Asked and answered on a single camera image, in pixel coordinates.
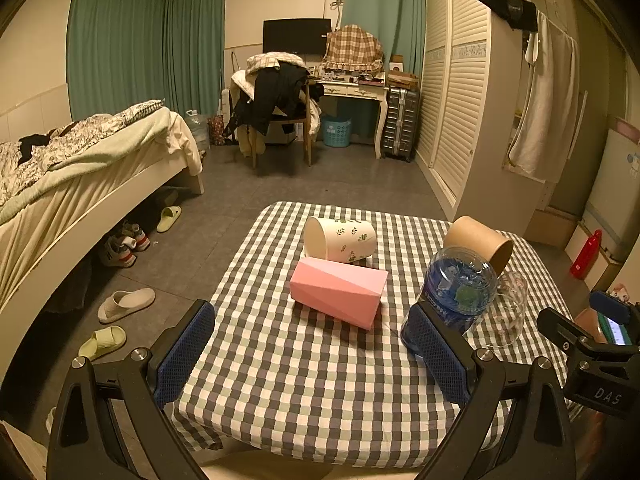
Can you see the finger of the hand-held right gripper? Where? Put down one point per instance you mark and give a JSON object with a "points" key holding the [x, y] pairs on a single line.
{"points": [[609, 306], [562, 327]]}

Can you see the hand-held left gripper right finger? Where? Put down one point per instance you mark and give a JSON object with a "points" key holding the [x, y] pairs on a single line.
{"points": [[440, 360]]}

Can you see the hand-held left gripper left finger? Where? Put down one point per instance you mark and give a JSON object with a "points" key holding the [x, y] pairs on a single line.
{"points": [[182, 355]]}

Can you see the pink faceted cup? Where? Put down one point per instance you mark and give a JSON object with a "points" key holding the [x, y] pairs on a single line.
{"points": [[340, 290]]}

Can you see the brown paper cup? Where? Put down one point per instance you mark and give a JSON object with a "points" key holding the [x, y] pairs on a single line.
{"points": [[475, 240]]}

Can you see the white leaf print cup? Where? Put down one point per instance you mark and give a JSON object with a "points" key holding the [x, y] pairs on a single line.
{"points": [[345, 240]]}

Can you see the red bottle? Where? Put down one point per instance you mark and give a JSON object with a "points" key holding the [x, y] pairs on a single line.
{"points": [[586, 256]]}

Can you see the clear glass mug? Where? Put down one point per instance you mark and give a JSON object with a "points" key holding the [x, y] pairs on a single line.
{"points": [[510, 310]]}

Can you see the beige slipper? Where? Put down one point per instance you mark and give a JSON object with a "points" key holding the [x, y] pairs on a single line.
{"points": [[125, 304]]}

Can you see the blue plastic water bottle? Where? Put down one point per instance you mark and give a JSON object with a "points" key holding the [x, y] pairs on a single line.
{"points": [[457, 285]]}

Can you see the yellow-green slipper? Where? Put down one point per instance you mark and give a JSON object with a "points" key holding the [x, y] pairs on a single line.
{"points": [[169, 219], [102, 342]]}

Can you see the white small fridge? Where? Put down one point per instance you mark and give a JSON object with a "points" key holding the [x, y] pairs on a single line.
{"points": [[617, 195]]}

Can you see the grey white checkered tablecloth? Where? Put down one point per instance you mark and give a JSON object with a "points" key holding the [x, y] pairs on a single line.
{"points": [[300, 385]]}

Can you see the white red sneaker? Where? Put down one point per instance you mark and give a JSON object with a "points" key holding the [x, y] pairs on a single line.
{"points": [[137, 236], [117, 252]]}

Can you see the white bed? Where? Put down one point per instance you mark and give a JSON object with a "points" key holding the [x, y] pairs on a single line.
{"points": [[75, 210]]}

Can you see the white hanging towel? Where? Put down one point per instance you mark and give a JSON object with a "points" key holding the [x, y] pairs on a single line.
{"points": [[542, 105]]}

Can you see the pale green blanket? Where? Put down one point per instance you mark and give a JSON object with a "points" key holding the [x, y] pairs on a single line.
{"points": [[115, 145]]}

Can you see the large clear water jug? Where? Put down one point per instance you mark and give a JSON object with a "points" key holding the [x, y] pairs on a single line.
{"points": [[196, 130]]}

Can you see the dark patterned bag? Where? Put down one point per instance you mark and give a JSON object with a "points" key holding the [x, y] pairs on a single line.
{"points": [[216, 131]]}

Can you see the grey suitcase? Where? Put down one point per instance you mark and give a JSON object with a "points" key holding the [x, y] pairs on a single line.
{"points": [[399, 122]]}

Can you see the patterned grey duvet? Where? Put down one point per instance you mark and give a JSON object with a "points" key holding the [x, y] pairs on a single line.
{"points": [[85, 132]]}

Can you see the blue plastic basket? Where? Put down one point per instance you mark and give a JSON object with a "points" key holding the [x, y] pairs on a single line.
{"points": [[336, 131]]}

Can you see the wooden chair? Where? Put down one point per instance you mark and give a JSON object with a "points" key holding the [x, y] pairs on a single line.
{"points": [[306, 135]]}

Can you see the black garment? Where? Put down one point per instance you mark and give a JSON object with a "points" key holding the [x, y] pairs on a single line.
{"points": [[32, 147]]}

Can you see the white louvred wardrobe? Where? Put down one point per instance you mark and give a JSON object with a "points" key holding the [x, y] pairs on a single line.
{"points": [[465, 90]]}

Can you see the white desk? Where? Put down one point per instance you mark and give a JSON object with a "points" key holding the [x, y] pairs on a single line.
{"points": [[357, 92]]}

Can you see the brown cardboard box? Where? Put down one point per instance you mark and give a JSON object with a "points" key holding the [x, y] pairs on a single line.
{"points": [[402, 80]]}

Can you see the cream quilt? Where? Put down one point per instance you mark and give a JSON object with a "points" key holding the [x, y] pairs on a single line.
{"points": [[262, 62]]}

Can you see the narrow green curtain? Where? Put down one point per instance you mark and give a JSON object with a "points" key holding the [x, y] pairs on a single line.
{"points": [[195, 45]]}

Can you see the wide green curtain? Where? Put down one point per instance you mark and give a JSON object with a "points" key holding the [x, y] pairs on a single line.
{"points": [[115, 50]]}

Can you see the black hanging holder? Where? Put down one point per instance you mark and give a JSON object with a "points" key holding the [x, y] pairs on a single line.
{"points": [[507, 2]]}

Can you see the plaid cloth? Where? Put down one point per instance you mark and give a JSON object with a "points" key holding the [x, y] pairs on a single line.
{"points": [[352, 47]]}

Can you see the black television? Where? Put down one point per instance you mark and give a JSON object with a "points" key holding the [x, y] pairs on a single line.
{"points": [[295, 35]]}

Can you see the teal curtain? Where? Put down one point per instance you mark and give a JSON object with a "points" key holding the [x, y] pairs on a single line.
{"points": [[385, 0]]}

